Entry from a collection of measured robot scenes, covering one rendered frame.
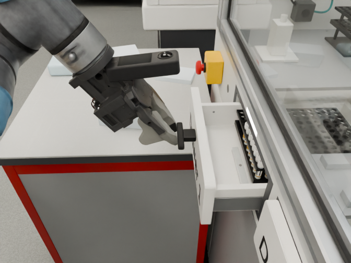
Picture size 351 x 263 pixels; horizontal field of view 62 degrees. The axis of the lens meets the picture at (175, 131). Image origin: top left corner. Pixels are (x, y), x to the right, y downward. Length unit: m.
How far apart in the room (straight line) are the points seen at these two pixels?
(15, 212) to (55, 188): 0.86
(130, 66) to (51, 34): 0.12
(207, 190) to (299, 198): 0.14
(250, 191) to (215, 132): 0.22
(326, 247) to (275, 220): 0.10
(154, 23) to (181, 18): 0.11
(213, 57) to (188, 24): 0.49
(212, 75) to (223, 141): 0.24
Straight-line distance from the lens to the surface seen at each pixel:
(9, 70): 0.42
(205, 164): 0.49
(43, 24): 0.45
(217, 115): 0.69
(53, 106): 0.97
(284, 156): 0.44
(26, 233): 1.65
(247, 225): 0.64
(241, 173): 0.59
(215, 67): 0.83
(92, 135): 0.82
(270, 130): 0.48
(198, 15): 1.31
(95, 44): 0.46
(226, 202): 0.52
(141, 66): 0.46
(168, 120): 0.57
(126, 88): 0.48
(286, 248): 0.42
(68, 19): 0.45
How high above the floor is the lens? 1.28
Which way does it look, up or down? 40 degrees down
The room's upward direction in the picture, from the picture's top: straight up
